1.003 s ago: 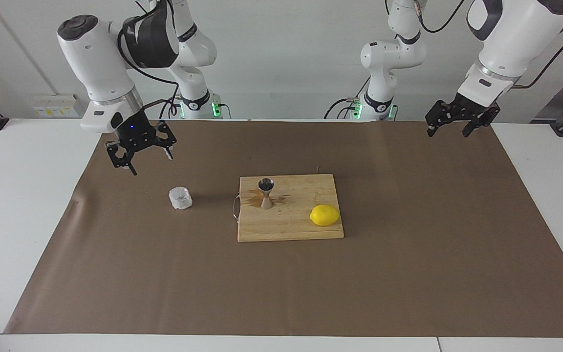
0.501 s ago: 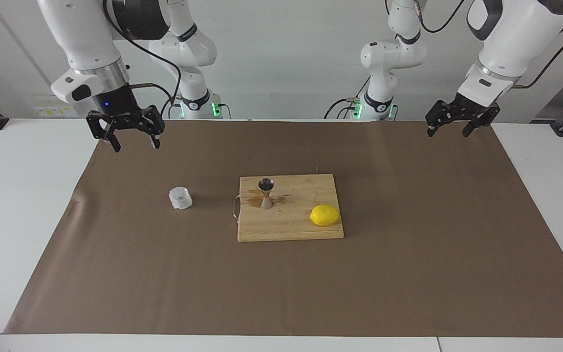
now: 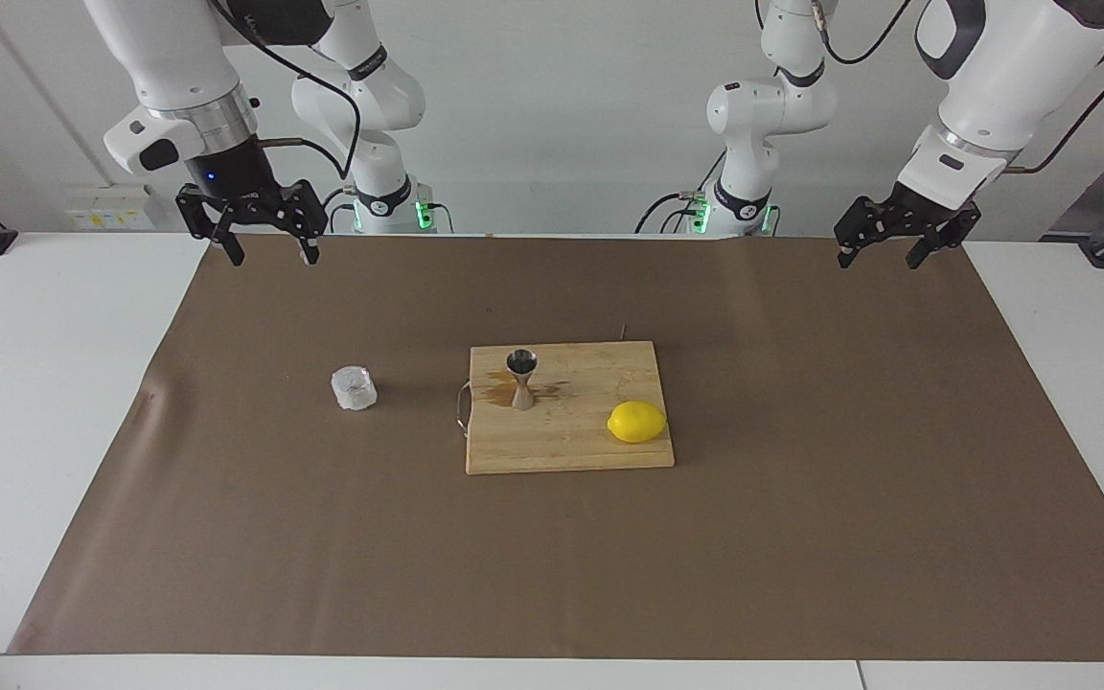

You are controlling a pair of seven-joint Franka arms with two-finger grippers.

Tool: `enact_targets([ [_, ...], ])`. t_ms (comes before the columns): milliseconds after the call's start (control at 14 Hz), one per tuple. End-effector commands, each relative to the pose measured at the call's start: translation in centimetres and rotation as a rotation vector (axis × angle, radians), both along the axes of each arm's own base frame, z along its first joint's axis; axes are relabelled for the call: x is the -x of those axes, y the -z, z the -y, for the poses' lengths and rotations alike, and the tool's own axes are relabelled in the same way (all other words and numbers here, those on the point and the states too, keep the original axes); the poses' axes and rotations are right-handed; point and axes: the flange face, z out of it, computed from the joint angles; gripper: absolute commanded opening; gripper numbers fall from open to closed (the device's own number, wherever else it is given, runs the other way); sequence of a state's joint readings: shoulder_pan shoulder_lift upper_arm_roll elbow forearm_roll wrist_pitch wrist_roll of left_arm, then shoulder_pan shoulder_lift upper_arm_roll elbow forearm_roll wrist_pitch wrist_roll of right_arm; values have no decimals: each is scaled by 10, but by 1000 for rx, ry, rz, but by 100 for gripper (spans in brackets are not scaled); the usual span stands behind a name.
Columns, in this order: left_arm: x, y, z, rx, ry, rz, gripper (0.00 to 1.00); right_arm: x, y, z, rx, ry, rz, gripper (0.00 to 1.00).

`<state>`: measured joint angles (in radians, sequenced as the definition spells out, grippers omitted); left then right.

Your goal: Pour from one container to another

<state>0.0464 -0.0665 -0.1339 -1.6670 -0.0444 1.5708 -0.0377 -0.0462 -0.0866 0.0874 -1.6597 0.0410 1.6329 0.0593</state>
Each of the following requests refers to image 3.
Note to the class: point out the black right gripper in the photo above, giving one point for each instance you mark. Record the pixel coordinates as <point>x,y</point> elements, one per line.
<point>236,182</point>

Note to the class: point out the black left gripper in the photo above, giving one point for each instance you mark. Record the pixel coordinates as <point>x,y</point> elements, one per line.
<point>921,216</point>

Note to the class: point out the steel double jigger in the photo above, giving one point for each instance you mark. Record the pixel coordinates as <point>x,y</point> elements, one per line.
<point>522,393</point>

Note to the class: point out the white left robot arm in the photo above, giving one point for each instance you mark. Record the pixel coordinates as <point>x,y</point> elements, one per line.
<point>1012,77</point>

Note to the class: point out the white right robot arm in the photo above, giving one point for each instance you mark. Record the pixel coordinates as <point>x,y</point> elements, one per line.
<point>178,57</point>

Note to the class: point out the yellow lemon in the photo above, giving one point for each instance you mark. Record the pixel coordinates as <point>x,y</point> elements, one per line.
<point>636,423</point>

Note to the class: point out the brown paper table mat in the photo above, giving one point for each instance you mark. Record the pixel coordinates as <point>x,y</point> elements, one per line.
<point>322,556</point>

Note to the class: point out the wooden cutting board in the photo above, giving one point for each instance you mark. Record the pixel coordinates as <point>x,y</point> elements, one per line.
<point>571,431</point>

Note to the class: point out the white wall socket strip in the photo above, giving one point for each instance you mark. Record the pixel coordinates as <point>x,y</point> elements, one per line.
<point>106,211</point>

